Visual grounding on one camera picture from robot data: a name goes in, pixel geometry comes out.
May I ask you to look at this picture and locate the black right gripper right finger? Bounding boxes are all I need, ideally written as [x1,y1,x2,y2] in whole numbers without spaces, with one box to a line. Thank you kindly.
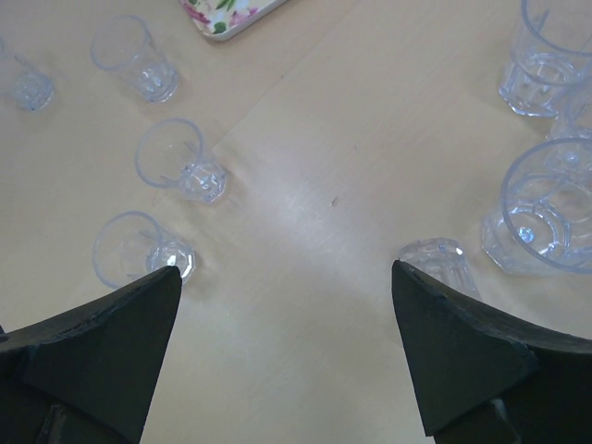
[391,261,591,443]

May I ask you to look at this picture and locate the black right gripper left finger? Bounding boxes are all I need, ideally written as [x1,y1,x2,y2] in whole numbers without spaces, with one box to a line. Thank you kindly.
[1,266,181,443]

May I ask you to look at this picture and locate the small clear glass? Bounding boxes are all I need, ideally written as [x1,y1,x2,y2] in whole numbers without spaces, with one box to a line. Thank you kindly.
[92,211,197,289]
[1,39,54,111]
[90,15,179,103]
[548,62,592,167]
[134,117,227,204]

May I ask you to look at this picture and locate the floral patterned tray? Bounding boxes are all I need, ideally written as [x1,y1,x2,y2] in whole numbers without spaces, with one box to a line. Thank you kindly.
[179,0,287,42]

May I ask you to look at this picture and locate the clear glass lying sideways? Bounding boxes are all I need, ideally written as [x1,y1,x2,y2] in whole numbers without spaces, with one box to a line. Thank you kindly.
[399,238,482,301]

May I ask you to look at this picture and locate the clear faceted tumbler front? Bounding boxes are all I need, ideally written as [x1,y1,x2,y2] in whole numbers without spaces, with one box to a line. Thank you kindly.
[481,138,591,276]

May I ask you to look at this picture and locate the small clear glass behind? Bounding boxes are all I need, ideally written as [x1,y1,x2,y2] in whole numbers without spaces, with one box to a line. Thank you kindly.
[548,62,592,167]

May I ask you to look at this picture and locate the large clear faceted tumbler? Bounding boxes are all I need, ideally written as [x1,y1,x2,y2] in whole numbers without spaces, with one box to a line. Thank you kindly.
[499,0,591,117]

